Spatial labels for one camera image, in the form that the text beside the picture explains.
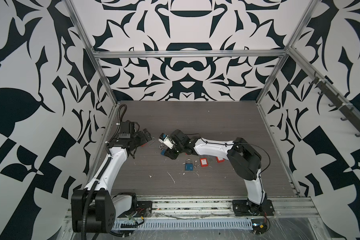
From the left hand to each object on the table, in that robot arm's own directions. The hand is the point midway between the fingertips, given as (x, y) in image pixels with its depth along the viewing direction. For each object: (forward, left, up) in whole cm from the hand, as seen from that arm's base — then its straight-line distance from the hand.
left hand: (144, 135), depth 84 cm
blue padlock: (-3, -9, -14) cm, 17 cm away
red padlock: (-11, -33, -14) cm, 38 cm away
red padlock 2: (-9, -1, +4) cm, 10 cm away
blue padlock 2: (-13, -25, -14) cm, 31 cm away
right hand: (-4, -12, -9) cm, 16 cm away
